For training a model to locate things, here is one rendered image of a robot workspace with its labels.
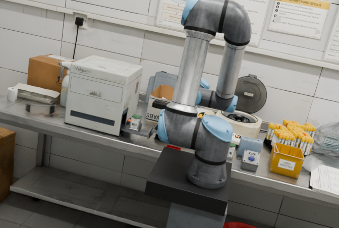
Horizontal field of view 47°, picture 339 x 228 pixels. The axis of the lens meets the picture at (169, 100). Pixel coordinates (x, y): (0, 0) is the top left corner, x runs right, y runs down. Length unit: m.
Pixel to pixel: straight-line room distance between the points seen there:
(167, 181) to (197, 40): 0.50
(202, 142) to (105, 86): 0.62
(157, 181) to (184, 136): 0.18
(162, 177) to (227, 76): 0.45
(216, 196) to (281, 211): 1.28
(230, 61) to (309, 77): 0.96
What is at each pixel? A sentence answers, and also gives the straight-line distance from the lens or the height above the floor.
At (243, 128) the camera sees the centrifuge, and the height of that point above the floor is 0.97.
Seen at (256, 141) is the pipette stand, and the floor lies 0.97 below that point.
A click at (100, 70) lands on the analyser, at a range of 1.78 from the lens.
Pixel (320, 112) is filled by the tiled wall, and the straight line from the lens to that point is 2.40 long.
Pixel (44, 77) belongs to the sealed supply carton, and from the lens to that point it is 2.30.
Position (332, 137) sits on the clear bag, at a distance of 2.25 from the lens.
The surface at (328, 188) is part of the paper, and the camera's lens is 1.83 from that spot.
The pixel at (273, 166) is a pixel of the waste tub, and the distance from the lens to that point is 1.82.
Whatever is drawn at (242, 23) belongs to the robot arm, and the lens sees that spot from 1.36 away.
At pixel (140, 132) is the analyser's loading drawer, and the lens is 1.82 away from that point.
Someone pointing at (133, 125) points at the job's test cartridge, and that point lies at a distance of 1.81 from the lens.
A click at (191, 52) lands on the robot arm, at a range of 1.35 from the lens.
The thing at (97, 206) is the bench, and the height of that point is 0.27.
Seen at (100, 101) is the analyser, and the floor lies 1.03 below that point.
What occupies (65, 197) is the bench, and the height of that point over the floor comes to 0.27.
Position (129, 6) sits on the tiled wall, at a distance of 2.37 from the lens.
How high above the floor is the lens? 1.59
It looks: 16 degrees down
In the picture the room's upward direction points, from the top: 11 degrees clockwise
